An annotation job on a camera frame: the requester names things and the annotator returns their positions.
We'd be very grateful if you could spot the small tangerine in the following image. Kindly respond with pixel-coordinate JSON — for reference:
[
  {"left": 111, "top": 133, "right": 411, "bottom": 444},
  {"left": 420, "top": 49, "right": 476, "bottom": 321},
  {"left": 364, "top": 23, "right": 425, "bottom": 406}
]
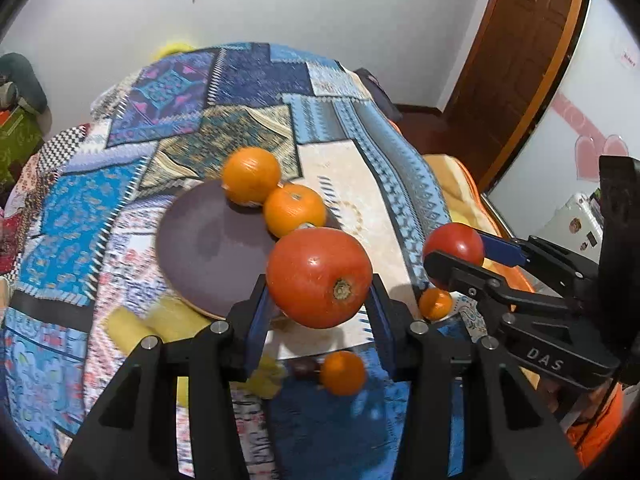
[
  {"left": 418, "top": 288, "right": 454, "bottom": 320},
  {"left": 319, "top": 351, "right": 368, "bottom": 396}
]

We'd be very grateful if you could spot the orange fleece blanket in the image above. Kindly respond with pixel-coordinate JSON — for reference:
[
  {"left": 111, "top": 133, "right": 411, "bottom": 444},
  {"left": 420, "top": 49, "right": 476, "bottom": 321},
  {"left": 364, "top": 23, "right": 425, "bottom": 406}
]
[{"left": 422, "top": 153, "right": 533, "bottom": 293}]

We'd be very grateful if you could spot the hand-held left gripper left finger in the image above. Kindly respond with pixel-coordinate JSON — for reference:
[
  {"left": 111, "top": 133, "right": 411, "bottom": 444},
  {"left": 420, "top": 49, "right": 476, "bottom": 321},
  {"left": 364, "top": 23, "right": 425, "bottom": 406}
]
[{"left": 59, "top": 274, "right": 282, "bottom": 480}]

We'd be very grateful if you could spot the large orange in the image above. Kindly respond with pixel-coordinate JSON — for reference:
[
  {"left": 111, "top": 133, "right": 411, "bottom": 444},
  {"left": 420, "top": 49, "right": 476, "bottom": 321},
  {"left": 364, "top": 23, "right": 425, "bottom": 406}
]
[
  {"left": 263, "top": 184, "right": 328, "bottom": 239},
  {"left": 221, "top": 147, "right": 283, "bottom": 206}
]

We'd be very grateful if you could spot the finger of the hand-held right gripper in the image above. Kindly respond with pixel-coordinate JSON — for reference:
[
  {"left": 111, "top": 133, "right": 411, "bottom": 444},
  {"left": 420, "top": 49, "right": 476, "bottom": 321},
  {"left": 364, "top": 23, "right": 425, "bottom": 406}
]
[
  {"left": 475, "top": 229, "right": 601, "bottom": 281},
  {"left": 423, "top": 249, "right": 577, "bottom": 320}
]

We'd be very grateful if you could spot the white suitcase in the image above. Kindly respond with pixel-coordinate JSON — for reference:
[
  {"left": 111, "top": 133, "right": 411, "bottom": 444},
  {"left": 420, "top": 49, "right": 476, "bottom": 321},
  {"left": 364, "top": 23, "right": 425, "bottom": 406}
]
[{"left": 547, "top": 192, "right": 607, "bottom": 263}]

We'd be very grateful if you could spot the dark cloth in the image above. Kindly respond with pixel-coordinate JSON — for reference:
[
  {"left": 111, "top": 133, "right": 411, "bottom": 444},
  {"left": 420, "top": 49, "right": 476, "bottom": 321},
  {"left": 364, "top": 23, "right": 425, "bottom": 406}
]
[{"left": 356, "top": 67, "right": 403, "bottom": 122}]

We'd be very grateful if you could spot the small red tomato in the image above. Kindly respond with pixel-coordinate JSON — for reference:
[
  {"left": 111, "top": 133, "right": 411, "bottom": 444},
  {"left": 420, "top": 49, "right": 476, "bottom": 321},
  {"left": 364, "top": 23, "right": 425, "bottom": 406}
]
[{"left": 422, "top": 223, "right": 485, "bottom": 281}]

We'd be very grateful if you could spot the person's orange clothing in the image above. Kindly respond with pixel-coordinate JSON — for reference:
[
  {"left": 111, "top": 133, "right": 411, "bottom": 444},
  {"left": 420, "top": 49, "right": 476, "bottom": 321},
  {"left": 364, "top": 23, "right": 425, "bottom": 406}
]
[{"left": 564, "top": 383, "right": 626, "bottom": 467}]

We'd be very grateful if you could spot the large red tomato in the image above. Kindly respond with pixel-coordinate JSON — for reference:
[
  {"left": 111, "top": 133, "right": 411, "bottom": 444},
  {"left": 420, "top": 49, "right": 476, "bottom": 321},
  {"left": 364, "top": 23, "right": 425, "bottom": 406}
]
[{"left": 266, "top": 227, "right": 374, "bottom": 330}]

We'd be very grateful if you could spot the dark purple plate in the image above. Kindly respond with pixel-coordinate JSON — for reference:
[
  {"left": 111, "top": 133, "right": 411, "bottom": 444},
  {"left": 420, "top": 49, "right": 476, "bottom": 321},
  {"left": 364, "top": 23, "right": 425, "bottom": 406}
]
[{"left": 154, "top": 180, "right": 331, "bottom": 322}]

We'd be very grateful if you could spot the patchwork printed blanket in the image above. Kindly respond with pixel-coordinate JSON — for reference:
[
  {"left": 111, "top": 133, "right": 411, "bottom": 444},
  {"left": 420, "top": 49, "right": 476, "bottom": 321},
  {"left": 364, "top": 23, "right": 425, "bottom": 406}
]
[{"left": 0, "top": 42, "right": 506, "bottom": 478}]

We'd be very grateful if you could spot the white cabinet with pink hearts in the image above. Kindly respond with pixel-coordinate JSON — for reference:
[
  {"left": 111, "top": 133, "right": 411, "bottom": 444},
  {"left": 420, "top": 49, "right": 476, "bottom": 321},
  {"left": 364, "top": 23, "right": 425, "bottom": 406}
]
[{"left": 479, "top": 0, "right": 640, "bottom": 266}]

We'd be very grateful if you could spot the brown wooden door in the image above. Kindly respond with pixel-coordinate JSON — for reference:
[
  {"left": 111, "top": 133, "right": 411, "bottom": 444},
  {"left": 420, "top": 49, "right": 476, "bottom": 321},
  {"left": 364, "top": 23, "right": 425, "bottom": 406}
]
[{"left": 444, "top": 0, "right": 587, "bottom": 187}]

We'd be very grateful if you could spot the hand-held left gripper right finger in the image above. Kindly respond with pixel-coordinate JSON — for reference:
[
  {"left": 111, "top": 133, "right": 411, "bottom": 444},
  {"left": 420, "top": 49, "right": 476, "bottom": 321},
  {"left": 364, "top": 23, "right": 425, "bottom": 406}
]
[{"left": 364, "top": 280, "right": 584, "bottom": 480}]

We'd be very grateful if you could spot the small yellow fruit piece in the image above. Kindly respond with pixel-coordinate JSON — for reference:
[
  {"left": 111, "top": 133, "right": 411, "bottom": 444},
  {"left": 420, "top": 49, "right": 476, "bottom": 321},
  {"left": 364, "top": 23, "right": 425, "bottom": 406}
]
[{"left": 249, "top": 356, "right": 287, "bottom": 399}]

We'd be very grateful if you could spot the yellow banana bunch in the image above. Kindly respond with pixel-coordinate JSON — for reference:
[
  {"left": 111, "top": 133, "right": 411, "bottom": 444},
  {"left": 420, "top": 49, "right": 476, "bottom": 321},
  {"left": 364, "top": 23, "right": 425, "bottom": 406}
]
[{"left": 106, "top": 299, "right": 213, "bottom": 353}]

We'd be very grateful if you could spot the green printed box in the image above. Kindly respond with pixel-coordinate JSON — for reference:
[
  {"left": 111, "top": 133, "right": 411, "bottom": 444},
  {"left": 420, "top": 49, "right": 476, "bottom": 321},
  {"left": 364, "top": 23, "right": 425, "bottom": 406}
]
[{"left": 0, "top": 108, "right": 45, "bottom": 187}]

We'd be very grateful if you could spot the yellow plush item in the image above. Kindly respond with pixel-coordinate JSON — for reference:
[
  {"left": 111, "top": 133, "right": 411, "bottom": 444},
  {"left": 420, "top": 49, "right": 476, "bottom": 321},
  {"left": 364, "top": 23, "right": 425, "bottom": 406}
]
[{"left": 151, "top": 42, "right": 197, "bottom": 62}]

